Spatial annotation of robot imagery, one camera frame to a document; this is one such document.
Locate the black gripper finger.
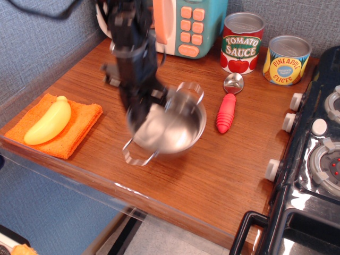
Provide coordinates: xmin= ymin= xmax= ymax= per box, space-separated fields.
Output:
xmin=119 ymin=85 xmax=132 ymax=112
xmin=127 ymin=98 xmax=159 ymax=133

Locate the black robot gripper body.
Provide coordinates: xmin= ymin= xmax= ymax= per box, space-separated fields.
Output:
xmin=100 ymin=42 xmax=171 ymax=109

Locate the stainless steel pot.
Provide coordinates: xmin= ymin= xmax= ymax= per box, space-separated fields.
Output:
xmin=122 ymin=82 xmax=207 ymax=166

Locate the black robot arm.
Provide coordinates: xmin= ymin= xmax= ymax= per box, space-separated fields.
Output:
xmin=96 ymin=1 xmax=168 ymax=131

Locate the orange towel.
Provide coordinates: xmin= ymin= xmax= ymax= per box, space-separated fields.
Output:
xmin=4 ymin=93 xmax=103 ymax=159

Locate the toy microwave teal and white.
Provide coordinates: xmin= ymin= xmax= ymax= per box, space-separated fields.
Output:
xmin=96 ymin=1 xmax=228 ymax=59

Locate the yellow toy banana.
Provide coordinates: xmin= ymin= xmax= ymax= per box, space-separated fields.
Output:
xmin=24 ymin=96 xmax=72 ymax=145

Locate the tomato sauce can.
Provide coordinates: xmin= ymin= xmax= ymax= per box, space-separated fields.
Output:
xmin=220 ymin=12 xmax=265 ymax=74

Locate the white stove knob bottom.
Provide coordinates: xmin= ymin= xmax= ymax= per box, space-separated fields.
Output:
xmin=265 ymin=159 xmax=281 ymax=182

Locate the white stove knob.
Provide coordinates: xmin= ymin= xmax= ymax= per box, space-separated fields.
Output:
xmin=290 ymin=93 xmax=303 ymax=112
xmin=265 ymin=159 xmax=281 ymax=182
xmin=282 ymin=113 xmax=296 ymax=133

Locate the white stove knob middle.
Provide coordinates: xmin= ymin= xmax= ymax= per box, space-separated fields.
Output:
xmin=282 ymin=113 xmax=296 ymax=133

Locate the pineapple slices can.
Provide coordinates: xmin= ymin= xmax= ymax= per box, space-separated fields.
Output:
xmin=262 ymin=35 xmax=312 ymax=86

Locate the white stove knob top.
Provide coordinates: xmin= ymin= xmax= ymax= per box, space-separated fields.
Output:
xmin=290 ymin=93 xmax=303 ymax=112

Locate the orange object bottom left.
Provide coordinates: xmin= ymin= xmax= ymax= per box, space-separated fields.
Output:
xmin=11 ymin=244 xmax=38 ymax=255

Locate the black toy stove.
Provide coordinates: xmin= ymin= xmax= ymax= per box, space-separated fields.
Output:
xmin=230 ymin=46 xmax=339 ymax=254

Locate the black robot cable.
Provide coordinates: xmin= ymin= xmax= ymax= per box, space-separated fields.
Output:
xmin=7 ymin=0 xmax=86 ymax=20

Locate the red handled metal scoop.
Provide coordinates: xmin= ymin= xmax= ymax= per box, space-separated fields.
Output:
xmin=216 ymin=73 xmax=244 ymax=133

